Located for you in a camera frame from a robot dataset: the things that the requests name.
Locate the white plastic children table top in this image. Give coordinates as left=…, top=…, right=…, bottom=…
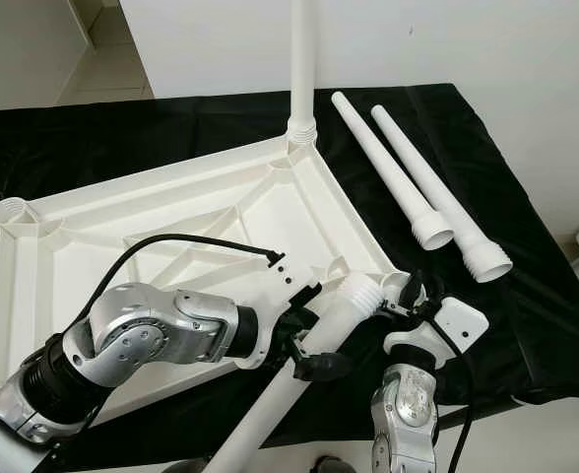
left=0, top=128, right=414, bottom=435

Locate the black robot right foot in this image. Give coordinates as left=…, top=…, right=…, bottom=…
left=314, top=455, right=359, bottom=473

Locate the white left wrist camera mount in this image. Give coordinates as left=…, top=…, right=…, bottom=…
left=245, top=251, right=328, bottom=371

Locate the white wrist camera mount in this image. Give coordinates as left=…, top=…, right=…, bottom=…
left=245, top=251, right=328, bottom=371
left=383, top=296, right=492, bottom=361

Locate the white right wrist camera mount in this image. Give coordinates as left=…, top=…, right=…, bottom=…
left=383, top=296, right=492, bottom=361

